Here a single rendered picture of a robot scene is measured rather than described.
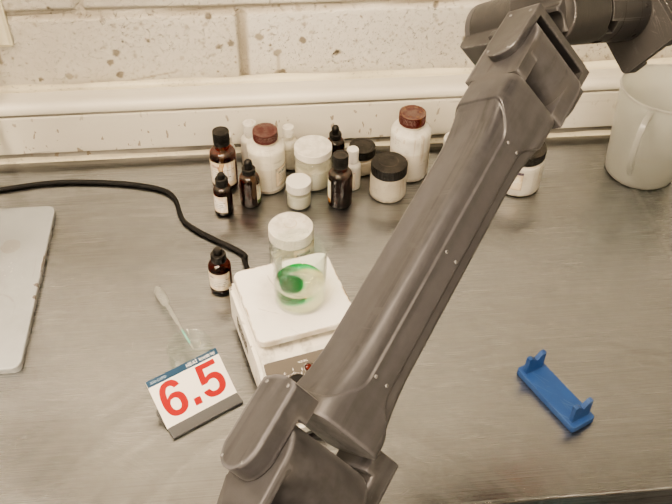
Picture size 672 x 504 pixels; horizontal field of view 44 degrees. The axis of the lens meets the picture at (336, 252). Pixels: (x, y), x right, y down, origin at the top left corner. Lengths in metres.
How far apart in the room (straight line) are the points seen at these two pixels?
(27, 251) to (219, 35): 0.41
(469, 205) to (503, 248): 0.57
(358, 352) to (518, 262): 0.63
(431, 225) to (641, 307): 0.59
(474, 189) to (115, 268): 0.65
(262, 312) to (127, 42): 0.51
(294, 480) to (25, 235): 0.77
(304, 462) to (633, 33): 0.49
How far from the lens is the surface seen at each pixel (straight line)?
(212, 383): 0.99
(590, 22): 0.76
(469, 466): 0.95
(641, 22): 0.82
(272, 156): 1.21
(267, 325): 0.95
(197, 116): 1.30
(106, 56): 1.30
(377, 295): 0.59
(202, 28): 1.27
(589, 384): 1.05
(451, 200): 0.62
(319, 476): 0.55
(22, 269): 1.19
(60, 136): 1.34
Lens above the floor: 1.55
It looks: 44 degrees down
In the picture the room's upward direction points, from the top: 1 degrees clockwise
